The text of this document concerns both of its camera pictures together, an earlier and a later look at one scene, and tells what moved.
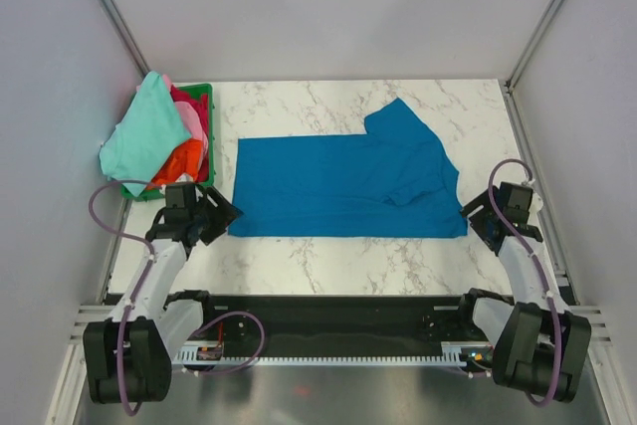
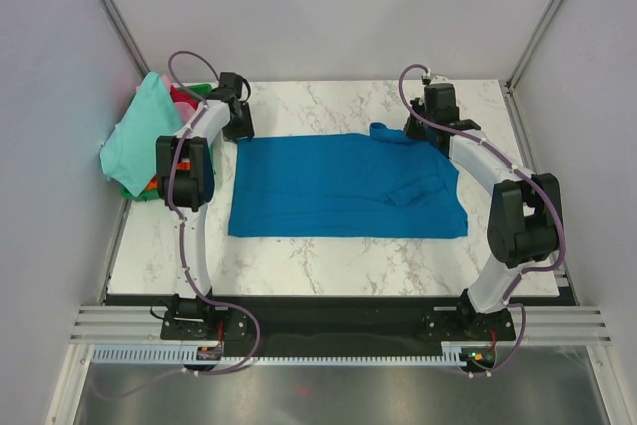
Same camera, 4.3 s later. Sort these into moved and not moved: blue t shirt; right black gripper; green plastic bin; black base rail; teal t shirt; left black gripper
Moved: left black gripper; right black gripper
Not moved: blue t shirt; teal t shirt; black base rail; green plastic bin
